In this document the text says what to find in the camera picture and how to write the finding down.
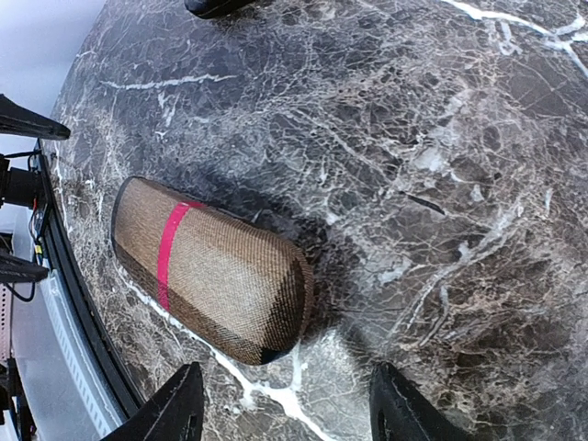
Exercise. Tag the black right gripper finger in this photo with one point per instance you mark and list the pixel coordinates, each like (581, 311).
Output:
(19, 121)
(17, 270)

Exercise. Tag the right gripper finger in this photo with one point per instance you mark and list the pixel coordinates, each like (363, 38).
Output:
(398, 411)
(174, 413)

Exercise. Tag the black checkered glasses case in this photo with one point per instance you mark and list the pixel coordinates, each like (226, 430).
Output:
(208, 9)

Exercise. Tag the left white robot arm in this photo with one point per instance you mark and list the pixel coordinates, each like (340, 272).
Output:
(18, 186)

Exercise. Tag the black front rail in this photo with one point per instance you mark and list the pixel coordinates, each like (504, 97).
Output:
(96, 341)

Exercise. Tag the white slotted cable duct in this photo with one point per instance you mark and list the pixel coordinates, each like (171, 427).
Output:
(88, 385)

